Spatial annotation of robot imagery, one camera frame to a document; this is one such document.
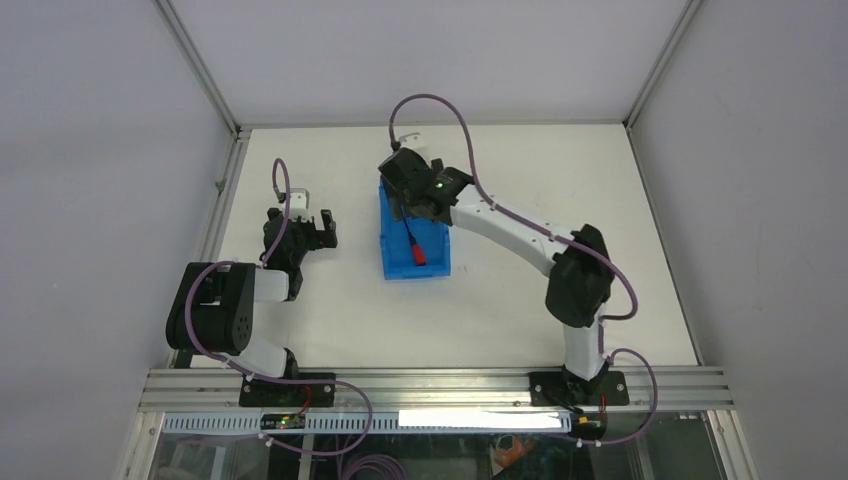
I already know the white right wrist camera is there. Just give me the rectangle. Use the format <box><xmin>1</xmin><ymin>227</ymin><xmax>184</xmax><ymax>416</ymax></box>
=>
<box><xmin>395</xmin><ymin>132</ymin><xmax>427</xmax><ymax>155</ymax></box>

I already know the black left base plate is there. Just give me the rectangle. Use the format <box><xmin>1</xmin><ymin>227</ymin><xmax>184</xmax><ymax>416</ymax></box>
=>
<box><xmin>238</xmin><ymin>371</ymin><xmax>336</xmax><ymax>408</ymax></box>

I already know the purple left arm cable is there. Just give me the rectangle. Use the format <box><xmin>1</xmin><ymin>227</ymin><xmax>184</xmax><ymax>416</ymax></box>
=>
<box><xmin>183</xmin><ymin>157</ymin><xmax>375</xmax><ymax>458</ymax></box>

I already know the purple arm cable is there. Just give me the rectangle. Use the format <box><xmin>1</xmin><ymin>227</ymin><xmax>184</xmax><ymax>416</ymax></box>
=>
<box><xmin>388</xmin><ymin>93</ymin><xmax>659</xmax><ymax>447</ymax></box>
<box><xmin>183</xmin><ymin>157</ymin><xmax>375</xmax><ymax>458</ymax></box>

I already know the red and black screwdriver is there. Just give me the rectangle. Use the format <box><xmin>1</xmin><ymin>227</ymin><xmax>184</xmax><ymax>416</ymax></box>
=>
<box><xmin>403</xmin><ymin>213</ymin><xmax>427</xmax><ymax>267</ymax></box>

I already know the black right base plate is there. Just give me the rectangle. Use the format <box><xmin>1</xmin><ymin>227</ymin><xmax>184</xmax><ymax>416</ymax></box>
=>
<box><xmin>528</xmin><ymin>370</ymin><xmax>630</xmax><ymax>408</ymax></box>

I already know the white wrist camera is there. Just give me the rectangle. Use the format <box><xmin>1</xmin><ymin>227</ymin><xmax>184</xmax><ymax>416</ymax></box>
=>
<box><xmin>278</xmin><ymin>188</ymin><xmax>314</xmax><ymax>223</ymax></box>
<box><xmin>395</xmin><ymin>132</ymin><xmax>427</xmax><ymax>155</ymax></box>

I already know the orange object under table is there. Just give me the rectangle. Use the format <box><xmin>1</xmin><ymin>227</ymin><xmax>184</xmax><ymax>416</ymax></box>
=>
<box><xmin>491</xmin><ymin>434</ymin><xmax>535</xmax><ymax>469</ymax></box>

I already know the blue plastic bin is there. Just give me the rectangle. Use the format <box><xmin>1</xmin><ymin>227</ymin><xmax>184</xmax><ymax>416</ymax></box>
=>
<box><xmin>378</xmin><ymin>181</ymin><xmax>451</xmax><ymax>281</ymax></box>

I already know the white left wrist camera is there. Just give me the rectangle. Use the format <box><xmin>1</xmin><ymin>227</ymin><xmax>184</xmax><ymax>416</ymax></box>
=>
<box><xmin>278</xmin><ymin>188</ymin><xmax>314</xmax><ymax>223</ymax></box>

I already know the aluminium front rail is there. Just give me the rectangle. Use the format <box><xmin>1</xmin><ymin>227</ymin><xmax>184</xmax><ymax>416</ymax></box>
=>
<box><xmin>139</xmin><ymin>366</ymin><xmax>735</xmax><ymax>412</ymax></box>

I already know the white slotted cable duct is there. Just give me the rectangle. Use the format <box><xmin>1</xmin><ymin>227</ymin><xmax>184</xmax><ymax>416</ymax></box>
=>
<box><xmin>162</xmin><ymin>410</ymin><xmax>571</xmax><ymax>436</ymax></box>

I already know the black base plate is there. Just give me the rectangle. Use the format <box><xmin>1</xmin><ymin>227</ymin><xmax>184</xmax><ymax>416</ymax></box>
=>
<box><xmin>528</xmin><ymin>370</ymin><xmax>630</xmax><ymax>408</ymax></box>
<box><xmin>238</xmin><ymin>371</ymin><xmax>336</xmax><ymax>408</ymax></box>

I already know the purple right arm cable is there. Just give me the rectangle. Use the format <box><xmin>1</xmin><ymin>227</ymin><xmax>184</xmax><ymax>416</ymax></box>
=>
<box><xmin>388</xmin><ymin>93</ymin><xmax>659</xmax><ymax>447</ymax></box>

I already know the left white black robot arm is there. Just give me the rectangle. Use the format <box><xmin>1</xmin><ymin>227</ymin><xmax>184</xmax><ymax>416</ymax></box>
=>
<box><xmin>165</xmin><ymin>208</ymin><xmax>338</xmax><ymax>406</ymax></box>

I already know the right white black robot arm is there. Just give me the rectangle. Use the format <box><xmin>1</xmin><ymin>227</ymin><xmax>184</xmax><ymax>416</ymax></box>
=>
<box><xmin>378</xmin><ymin>143</ymin><xmax>614</xmax><ymax>405</ymax></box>

